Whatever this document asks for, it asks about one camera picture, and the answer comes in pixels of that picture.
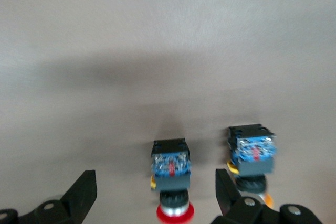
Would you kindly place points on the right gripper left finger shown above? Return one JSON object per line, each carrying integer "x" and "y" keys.
{"x": 65, "y": 208}

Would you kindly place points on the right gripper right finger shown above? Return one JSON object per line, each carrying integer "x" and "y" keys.
{"x": 246, "y": 212}

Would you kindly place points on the yellow push button switch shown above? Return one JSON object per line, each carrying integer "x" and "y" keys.
{"x": 256, "y": 166}

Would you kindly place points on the red push button switch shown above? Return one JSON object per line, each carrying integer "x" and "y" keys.
{"x": 170, "y": 182}

